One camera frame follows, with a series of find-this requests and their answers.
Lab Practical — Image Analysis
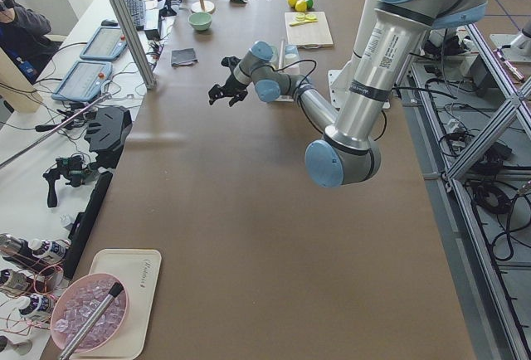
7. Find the black computer mouse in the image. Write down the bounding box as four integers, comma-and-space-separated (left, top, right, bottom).
100, 19, 119, 27

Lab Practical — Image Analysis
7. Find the wooden cutting board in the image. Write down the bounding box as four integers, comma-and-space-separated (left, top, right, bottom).
284, 12, 334, 47

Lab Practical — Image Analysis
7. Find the black plastic gripper housing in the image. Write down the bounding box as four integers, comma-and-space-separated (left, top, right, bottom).
85, 106, 132, 168

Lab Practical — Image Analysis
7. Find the mint green bowl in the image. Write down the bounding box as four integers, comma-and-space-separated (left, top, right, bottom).
188, 12, 212, 32

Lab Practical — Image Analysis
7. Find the light blue cup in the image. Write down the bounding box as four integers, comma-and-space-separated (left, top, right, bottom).
285, 44, 299, 56

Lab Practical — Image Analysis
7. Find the yellow plastic knife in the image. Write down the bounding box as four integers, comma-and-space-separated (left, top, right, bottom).
289, 19, 318, 27

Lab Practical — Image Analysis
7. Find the aluminium frame post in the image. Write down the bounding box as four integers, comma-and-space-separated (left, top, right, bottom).
109, 0, 156, 90

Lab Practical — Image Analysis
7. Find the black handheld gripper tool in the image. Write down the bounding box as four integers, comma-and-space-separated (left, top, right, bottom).
42, 155, 100, 208

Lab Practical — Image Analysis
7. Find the black keyboard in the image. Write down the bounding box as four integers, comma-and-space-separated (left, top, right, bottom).
124, 0, 146, 31

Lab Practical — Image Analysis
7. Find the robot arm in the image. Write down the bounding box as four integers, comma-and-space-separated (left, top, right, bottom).
208, 0, 487, 187

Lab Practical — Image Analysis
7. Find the blue teach pendant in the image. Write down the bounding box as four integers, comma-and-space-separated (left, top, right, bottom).
51, 61, 113, 102
80, 27, 127, 61

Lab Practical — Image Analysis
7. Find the pink bowl of ice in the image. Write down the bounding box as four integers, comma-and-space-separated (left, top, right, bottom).
51, 273, 129, 353

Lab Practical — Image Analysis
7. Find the white wire cup holder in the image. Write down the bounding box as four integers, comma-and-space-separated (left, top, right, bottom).
274, 39, 300, 101

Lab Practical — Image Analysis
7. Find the grey folded cloth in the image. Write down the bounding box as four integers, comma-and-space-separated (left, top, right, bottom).
171, 48, 197, 66

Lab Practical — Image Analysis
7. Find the black flat bar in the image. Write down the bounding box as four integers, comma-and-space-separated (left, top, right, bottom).
62, 172, 113, 280

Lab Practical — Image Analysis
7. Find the metal rod black tip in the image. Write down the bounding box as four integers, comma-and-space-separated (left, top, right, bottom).
58, 282, 124, 360

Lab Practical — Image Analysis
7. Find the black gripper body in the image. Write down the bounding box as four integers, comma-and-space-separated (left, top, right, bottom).
221, 75, 247, 100

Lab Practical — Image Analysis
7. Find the cream plastic tray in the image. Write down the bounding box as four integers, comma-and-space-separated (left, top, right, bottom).
80, 248, 163, 359

